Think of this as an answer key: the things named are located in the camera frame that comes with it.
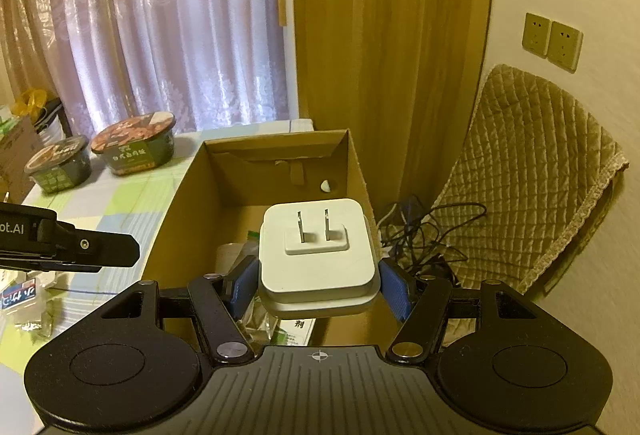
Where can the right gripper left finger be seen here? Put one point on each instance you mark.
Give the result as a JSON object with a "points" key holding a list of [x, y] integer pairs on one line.
{"points": [[218, 303]]}

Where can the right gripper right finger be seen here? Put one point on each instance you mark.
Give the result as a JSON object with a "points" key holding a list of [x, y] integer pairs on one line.
{"points": [[420, 306]]}

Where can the blue white medicine box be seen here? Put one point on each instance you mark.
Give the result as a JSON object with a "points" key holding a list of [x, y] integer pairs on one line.
{"points": [[15, 296]]}

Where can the white power adapter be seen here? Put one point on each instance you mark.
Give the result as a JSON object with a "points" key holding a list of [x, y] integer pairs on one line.
{"points": [[317, 259]]}

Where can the cardboard box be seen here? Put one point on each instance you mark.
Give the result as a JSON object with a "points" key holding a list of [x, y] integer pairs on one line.
{"points": [[225, 193]]}

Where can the rectangular green noodle bowl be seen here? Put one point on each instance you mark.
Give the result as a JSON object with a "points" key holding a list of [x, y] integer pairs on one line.
{"points": [[61, 165]]}

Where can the checkered tablecloth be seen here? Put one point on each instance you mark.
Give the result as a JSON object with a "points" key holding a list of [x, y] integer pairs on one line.
{"points": [[135, 204]]}

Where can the round green noodle bowl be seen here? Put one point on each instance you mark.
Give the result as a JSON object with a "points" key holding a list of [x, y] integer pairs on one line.
{"points": [[136, 144]]}

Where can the purple curtain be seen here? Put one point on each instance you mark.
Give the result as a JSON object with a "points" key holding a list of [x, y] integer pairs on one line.
{"points": [[211, 63]]}

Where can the brown curtain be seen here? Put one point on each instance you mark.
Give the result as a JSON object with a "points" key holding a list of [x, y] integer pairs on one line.
{"points": [[402, 76]]}

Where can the wall socket pair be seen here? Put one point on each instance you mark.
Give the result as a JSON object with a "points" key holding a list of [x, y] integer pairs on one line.
{"points": [[557, 42]]}

